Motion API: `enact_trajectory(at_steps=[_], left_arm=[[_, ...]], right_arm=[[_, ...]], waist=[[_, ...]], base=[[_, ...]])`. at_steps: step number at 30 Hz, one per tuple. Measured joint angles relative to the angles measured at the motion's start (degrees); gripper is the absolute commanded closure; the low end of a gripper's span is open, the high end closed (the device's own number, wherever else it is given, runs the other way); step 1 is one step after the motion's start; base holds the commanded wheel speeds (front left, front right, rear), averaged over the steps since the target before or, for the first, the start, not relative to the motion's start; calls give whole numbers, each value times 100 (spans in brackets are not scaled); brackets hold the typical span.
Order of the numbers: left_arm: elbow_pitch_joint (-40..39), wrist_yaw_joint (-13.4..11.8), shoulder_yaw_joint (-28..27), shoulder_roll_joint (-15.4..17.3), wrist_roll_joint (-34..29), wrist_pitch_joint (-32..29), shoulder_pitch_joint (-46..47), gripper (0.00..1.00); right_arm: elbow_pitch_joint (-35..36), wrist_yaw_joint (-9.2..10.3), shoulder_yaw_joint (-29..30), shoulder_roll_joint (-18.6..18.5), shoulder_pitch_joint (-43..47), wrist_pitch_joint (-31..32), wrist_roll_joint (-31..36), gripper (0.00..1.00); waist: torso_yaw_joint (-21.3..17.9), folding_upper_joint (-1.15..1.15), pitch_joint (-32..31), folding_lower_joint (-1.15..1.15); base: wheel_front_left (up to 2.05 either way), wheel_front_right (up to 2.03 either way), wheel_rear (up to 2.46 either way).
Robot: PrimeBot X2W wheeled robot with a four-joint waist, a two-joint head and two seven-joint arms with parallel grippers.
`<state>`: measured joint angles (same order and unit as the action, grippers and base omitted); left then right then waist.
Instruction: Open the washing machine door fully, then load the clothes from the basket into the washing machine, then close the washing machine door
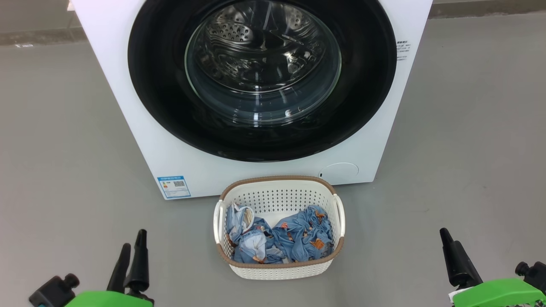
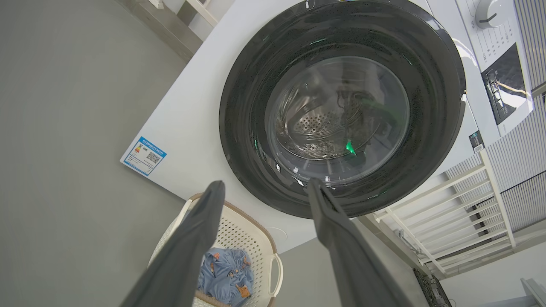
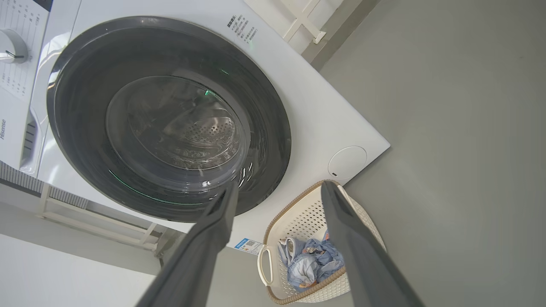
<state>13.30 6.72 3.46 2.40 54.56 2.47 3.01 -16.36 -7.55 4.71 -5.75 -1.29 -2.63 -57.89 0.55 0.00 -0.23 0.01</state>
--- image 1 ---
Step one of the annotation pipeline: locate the blue patterned garment orange print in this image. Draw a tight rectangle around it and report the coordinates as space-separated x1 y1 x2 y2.
273 205 334 262

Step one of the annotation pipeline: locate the white perforated brown-rimmed laundry basket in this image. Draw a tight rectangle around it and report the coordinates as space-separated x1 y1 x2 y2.
213 175 346 280

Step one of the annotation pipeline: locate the printed warning text label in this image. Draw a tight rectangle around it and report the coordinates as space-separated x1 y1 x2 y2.
396 40 412 61

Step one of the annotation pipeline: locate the black round glass washer door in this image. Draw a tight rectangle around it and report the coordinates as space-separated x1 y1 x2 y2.
127 0 397 162

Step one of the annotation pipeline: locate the blue energy label sticker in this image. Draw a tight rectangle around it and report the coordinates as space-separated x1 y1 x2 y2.
157 175 191 199

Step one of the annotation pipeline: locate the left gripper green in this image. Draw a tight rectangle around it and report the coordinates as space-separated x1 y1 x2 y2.
64 229 154 307

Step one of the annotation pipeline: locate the round white filter cover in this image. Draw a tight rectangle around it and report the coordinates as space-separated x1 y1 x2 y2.
319 162 359 182

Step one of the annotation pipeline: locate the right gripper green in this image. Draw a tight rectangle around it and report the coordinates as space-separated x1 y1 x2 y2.
439 228 546 307

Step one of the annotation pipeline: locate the white front-load washing machine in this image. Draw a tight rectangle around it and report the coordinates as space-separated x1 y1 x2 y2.
70 0 433 200

